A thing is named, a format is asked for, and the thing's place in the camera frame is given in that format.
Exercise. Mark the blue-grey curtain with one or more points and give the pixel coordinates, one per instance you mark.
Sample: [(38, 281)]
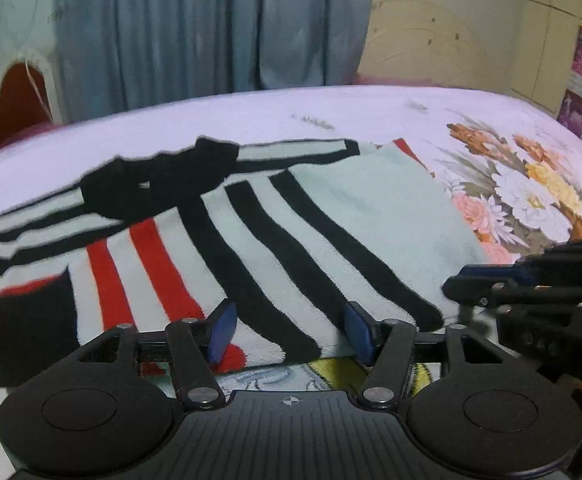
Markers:
[(196, 25)]

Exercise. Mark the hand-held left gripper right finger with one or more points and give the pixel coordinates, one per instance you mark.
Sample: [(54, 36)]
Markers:
[(361, 335)]

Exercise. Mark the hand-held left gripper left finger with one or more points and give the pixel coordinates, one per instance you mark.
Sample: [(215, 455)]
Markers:
[(221, 331)]

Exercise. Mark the red white-framed headboard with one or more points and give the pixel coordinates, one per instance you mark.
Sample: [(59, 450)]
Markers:
[(16, 102)]

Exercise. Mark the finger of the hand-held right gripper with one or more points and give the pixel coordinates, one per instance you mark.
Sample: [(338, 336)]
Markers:
[(471, 291), (491, 271)]

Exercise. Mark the black red striped sweater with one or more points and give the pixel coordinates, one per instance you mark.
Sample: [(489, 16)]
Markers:
[(271, 240)]

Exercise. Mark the cream wardrobe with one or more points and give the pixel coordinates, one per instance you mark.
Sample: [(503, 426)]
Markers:
[(536, 20)]

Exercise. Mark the floral bed sheet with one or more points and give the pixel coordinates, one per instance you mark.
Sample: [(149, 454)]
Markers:
[(321, 110)]

